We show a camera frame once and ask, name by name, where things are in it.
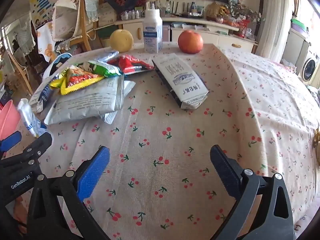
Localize crumpled white plastic wrapper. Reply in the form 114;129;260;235
17;98;48;138

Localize white wet wipes pack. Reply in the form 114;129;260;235
44;76;125;125

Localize white printed sack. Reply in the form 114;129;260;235
99;2;118;25

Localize floral lace seat cloth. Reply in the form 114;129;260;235
54;39;84;53

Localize orange print table cloth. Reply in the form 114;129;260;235
36;22;60;63

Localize reddish orange round fruit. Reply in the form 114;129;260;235
177;30;204;55

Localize white flower bunch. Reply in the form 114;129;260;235
227;0;263;23

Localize white washing machine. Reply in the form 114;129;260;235
297;50;320;89

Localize plastic storage drawers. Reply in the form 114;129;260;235
287;17;310;63

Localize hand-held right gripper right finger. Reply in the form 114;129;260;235
210;144;294;240

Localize yellow pear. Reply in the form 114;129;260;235
109;29;134;53

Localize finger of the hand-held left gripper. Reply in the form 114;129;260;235
0;131;22;153
0;131;53;167

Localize row of small jars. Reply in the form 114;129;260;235
121;9;145;20

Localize white blue tote bag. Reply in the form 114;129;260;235
29;52;73;113

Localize white curtain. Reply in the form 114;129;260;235
255;0;293;63

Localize white plastic bottle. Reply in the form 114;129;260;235
142;1;163;54

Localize pink plastic basin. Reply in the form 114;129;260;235
0;99;22;140

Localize yellow red snack packet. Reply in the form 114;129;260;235
49;65;104;95

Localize green snack packet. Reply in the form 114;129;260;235
75;60;125;78

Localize grey lace chair cover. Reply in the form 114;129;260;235
14;27;37;55

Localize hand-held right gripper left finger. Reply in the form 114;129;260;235
26;145;112;240

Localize gold gift basket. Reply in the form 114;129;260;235
206;2;229;22

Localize silver foil-lidded tray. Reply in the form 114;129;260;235
104;80;137;125

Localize pale green lace towel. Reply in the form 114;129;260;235
82;0;100;23

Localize white television cabinet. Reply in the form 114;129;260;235
115;0;259;54

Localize pink packets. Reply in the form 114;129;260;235
152;53;209;110

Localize dark green box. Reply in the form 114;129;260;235
97;25;117;47

